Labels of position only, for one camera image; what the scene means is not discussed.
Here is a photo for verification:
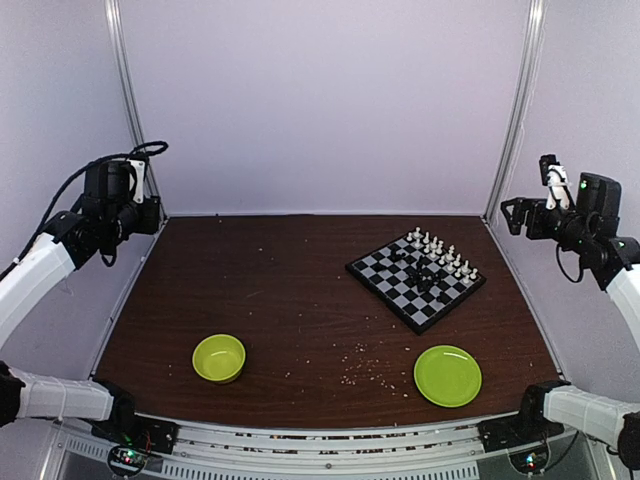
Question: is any right aluminium corner post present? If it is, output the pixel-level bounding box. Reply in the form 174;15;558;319
484;0;547;226

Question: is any green plate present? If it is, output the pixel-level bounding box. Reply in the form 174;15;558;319
413;345;483;408

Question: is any black and grey chessboard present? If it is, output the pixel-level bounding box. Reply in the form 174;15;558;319
345;227;486;335

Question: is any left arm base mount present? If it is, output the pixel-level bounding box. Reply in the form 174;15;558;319
87;380;179;454

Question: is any green bowl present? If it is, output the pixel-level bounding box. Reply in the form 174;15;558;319
192;334;246;384

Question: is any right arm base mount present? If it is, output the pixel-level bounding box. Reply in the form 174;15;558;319
477;380;570;453

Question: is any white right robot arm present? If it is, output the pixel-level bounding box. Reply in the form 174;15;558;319
500;154;639;472

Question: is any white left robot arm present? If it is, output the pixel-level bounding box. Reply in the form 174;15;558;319
1;140;169;444

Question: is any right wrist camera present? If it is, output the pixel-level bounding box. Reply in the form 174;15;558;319
539;154;573;210

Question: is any aluminium corner post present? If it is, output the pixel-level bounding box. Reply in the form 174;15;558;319
484;0;547;226
103;0;169;224

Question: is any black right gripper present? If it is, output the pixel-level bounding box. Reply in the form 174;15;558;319
501;196;593;253

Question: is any left aluminium corner post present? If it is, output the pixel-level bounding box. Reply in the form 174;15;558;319
103;0;169;224

